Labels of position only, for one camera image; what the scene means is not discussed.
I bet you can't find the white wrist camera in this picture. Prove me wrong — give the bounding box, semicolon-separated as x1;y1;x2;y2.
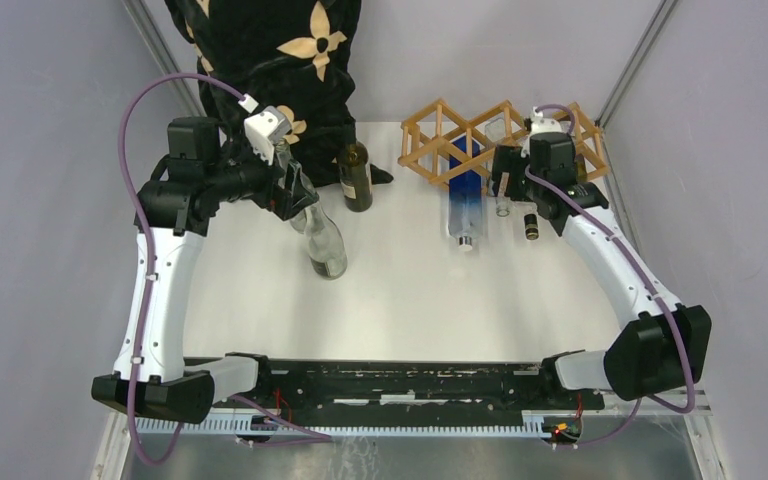
521;107;575;158
243;106;292;165

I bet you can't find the clear bottle with black label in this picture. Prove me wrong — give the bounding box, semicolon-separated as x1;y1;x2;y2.
304;202;348;280

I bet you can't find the clear glass bottle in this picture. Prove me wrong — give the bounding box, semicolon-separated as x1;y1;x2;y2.
484;117;513;217

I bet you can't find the small dark bottle neck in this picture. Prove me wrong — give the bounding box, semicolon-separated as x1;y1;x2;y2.
523;213;540;241

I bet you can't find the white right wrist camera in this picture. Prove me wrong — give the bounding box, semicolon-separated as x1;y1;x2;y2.
521;107;575;158

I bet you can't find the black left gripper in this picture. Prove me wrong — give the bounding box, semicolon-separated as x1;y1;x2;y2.
205;131;317;220

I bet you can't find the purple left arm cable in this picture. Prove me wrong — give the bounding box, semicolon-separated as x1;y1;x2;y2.
120;72;334;467

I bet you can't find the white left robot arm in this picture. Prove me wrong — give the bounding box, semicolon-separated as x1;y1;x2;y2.
91;113;315;424

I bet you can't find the blue square glass bottle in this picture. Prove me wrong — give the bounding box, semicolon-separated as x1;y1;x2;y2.
447;170;485;252

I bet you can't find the black floral plush blanket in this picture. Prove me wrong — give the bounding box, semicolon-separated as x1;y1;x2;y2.
165;1;362;187

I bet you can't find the wooden lattice wine rack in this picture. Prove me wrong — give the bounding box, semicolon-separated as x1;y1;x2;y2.
397;98;610;190

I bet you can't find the clear bottle with dark label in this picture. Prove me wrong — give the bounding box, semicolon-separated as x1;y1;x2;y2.
274;140;316;234

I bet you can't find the white slotted cable duct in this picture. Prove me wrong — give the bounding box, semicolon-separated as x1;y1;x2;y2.
133;410;548;440

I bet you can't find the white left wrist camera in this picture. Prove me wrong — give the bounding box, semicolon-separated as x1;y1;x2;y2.
243;106;292;165

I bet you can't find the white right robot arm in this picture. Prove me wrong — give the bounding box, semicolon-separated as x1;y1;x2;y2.
491;132;712;413

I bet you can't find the green wine bottle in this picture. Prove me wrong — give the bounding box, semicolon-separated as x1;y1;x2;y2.
336;124;373;212

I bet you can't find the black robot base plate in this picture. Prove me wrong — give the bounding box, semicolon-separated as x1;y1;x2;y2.
244;355;605;429

